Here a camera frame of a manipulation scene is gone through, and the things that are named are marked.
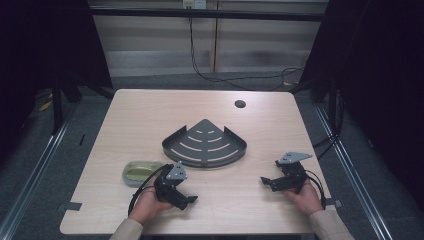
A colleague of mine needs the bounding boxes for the black metal stand post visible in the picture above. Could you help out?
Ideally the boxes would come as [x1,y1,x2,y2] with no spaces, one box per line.
[50,76,65,136]

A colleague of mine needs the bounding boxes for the grey tape strip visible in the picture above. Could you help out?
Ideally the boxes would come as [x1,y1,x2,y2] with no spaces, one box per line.
[64,201,83,212]
[324,197,343,208]

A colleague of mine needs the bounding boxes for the green soap dish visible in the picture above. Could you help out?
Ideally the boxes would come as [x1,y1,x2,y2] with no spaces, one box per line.
[121,160,167,188]

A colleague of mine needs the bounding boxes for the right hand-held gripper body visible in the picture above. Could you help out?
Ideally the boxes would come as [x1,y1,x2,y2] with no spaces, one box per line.
[270,151,314,194]

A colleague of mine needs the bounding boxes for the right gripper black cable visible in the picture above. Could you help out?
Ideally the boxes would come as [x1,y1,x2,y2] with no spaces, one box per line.
[303,169,328,211]

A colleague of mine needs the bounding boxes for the black metal corner shelf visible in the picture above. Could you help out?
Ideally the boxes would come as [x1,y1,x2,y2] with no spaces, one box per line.
[161,118,248,169]

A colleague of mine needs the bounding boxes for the black horizontal frame bar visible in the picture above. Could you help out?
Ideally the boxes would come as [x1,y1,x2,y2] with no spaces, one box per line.
[89,7,330,23]

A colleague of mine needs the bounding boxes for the white wall socket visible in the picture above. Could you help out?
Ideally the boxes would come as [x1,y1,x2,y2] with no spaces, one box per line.
[181,0,208,10]

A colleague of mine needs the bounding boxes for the long black floor cable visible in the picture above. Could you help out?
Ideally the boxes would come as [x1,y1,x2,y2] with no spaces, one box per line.
[188,17,305,92]

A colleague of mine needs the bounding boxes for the person's left hand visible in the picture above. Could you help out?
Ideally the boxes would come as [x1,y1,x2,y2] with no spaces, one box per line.
[128,185,175,226]

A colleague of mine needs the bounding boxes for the yellow tape piece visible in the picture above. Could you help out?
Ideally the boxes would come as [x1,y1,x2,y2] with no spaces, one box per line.
[37,99,54,112]

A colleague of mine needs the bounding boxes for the black curtain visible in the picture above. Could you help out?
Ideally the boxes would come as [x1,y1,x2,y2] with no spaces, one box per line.
[0,0,114,168]
[298,0,424,201]

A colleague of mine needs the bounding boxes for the person's right hand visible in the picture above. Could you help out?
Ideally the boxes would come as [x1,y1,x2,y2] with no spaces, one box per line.
[283,179,325,217]

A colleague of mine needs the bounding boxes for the metal floor rail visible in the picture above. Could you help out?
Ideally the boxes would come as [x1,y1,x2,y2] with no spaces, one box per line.
[314,105,396,240]
[0,109,76,240]

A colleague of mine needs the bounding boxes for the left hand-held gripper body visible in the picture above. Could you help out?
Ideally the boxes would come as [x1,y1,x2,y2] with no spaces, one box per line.
[153,161,188,211]

